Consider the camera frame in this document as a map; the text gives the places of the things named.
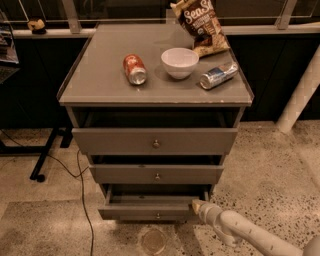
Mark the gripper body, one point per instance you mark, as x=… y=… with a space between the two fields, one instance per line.
x=207 y=211

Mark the grey bottom drawer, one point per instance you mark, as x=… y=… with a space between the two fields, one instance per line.
x=150 y=202

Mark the grey drawer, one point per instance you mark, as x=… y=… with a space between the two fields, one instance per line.
x=156 y=174
x=150 y=202
x=155 y=141

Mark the grey drawer cabinet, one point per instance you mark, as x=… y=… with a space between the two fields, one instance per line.
x=99 y=95

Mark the grey middle drawer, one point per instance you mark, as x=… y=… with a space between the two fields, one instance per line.
x=156 y=174

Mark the grey top drawer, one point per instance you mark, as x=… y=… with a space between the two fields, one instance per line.
x=155 y=141

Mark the round floor drain cover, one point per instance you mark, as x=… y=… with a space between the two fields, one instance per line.
x=152 y=241

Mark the silver blue can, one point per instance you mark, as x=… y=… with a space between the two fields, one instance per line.
x=218 y=75

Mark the white bowl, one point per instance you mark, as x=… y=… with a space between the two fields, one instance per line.
x=179 y=63

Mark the orange soda can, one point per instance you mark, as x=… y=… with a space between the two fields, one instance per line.
x=135 y=70

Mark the white diagonal pole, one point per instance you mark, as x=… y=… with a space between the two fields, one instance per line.
x=305 y=89

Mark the brown chip bag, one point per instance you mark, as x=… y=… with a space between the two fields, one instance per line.
x=199 y=19

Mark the small yellow figurine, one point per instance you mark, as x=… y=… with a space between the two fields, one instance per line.
x=36 y=26

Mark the black desk leg frame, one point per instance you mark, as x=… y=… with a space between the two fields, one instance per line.
x=41 y=151

